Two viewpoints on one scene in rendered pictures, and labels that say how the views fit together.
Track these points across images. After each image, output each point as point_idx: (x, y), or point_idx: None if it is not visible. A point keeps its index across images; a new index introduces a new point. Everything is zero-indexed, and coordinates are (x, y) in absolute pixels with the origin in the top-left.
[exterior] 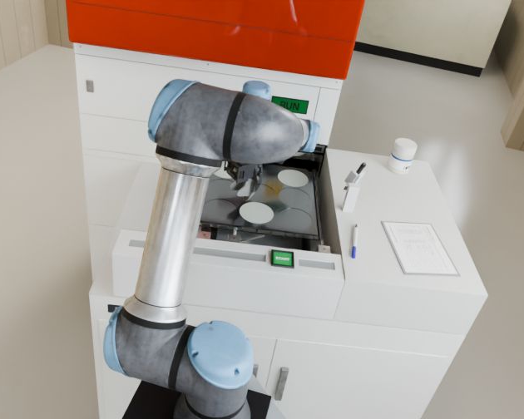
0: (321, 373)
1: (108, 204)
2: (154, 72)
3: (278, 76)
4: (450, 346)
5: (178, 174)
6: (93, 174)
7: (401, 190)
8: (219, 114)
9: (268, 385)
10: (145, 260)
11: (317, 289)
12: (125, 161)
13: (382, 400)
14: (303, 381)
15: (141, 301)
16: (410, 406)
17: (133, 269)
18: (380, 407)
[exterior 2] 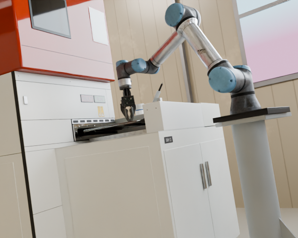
0: (211, 161)
1: (42, 190)
2: (51, 88)
3: (92, 85)
4: (222, 131)
5: (195, 23)
6: (32, 167)
7: None
8: (191, 7)
9: (205, 178)
10: (208, 48)
11: (198, 109)
12: (47, 150)
13: (223, 172)
14: (210, 169)
15: (219, 58)
16: (228, 173)
17: (165, 110)
18: (224, 177)
